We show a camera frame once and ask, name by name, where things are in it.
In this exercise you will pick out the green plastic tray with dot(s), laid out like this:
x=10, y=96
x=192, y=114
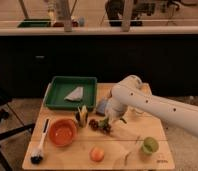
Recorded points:
x=61, y=86

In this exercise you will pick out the green pepper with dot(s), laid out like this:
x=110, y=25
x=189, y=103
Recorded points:
x=103, y=123

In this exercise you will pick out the bunch of dark grapes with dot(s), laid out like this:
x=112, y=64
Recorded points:
x=94, y=125

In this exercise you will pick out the peach orange fruit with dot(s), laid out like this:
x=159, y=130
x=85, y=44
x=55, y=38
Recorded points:
x=96, y=154

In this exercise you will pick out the red orange bowl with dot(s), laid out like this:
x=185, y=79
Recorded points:
x=62, y=132

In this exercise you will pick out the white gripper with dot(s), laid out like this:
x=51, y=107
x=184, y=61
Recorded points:
x=114, y=110

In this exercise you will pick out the far green tray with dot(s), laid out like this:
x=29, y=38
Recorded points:
x=26, y=23

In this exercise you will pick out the grey folded cloth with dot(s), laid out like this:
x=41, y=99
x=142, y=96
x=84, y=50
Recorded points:
x=76, y=94

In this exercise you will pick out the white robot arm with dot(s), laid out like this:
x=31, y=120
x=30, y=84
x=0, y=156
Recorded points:
x=127, y=93

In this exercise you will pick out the green cup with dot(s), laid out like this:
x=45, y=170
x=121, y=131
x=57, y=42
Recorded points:
x=149, y=146

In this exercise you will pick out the blue sponge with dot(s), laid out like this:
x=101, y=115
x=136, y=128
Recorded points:
x=101, y=106

